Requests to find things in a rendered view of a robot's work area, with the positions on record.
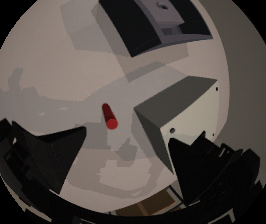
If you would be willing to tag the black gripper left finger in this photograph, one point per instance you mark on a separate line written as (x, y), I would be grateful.
(53, 153)

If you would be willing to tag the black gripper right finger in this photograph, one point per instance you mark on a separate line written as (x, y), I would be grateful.
(197, 170)

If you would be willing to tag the dark red cylinder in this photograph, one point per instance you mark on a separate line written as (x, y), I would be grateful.
(110, 119)

